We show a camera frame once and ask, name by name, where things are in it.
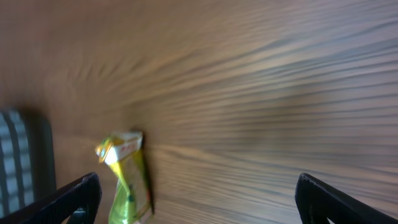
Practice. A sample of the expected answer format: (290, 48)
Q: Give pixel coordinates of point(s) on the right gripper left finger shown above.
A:
(76, 202)

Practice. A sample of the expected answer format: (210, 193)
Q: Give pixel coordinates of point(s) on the grey plastic basket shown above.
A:
(27, 163)

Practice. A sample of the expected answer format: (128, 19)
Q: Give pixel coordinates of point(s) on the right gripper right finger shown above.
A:
(320, 203)

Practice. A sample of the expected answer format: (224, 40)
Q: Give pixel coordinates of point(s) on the green juice carton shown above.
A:
(123, 154)

